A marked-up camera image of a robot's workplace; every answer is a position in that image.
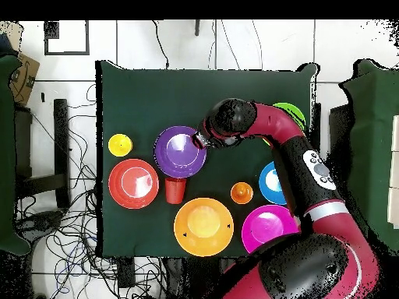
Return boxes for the green bowl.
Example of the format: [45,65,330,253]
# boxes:
[262,101,307,148]

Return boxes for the black power strip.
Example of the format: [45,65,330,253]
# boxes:
[117,257,137,289]

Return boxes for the black cable with plug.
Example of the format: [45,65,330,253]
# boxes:
[151,19,171,69]

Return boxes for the shallow red-orange bowl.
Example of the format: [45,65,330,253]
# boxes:
[108,158,161,210]

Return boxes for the green cloth neighbouring table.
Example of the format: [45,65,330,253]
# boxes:
[0,54,31,257]
[337,58,399,253]

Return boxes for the orange cup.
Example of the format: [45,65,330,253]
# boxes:
[230,181,254,206]

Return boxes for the cardboard box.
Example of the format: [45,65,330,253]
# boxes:
[7,51,41,107]

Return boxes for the black square floor frame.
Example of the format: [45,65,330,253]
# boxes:
[44,20,90,56]

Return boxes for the purple bowl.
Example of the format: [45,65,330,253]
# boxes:
[153,125,208,179]

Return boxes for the black table frame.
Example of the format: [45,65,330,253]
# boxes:
[13,98,71,209]

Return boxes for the dark green tablecloth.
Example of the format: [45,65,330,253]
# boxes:
[94,59,320,259]

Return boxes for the tangle of black cables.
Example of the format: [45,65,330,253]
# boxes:
[13,83,166,299]

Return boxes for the red-orange cup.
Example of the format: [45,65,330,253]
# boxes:
[164,177,188,206]

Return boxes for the large yellow-orange bowl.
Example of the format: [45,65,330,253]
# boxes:
[173,197,235,259]

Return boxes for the yellow cup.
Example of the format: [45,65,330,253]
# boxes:
[108,133,134,157]

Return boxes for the blue bowl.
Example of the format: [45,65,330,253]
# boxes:
[258,160,288,206]

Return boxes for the large pink bowl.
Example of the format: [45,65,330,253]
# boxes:
[241,204,302,255]

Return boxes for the black chair base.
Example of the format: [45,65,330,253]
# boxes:
[18,209,65,241]

